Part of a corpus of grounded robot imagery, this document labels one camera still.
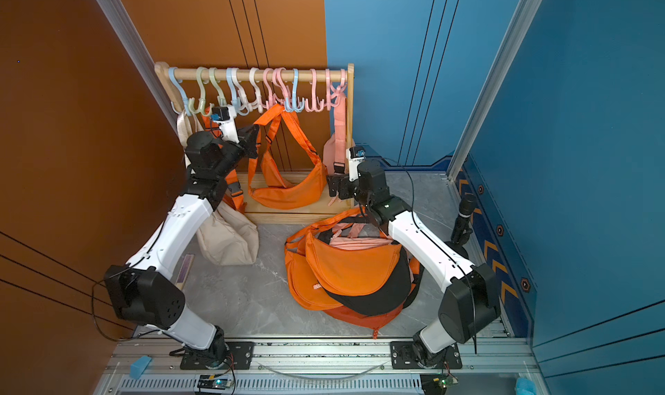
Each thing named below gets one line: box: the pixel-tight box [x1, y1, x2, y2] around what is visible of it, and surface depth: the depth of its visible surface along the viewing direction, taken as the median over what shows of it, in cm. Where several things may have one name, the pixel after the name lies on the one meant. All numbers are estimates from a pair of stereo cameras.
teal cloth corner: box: [515, 377, 537, 395], surface depth 67 cm
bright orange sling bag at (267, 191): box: [248, 103, 329, 210], surface depth 92 cm
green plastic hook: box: [188, 66, 215, 117], surface depth 73 cm
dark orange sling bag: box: [322, 300, 407, 339], surface depth 77 cm
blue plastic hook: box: [167, 66, 193, 117], surface depth 72 cm
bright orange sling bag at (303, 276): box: [284, 226, 343, 311], surface depth 80 cm
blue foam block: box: [129, 355, 153, 380], surface depth 73 cm
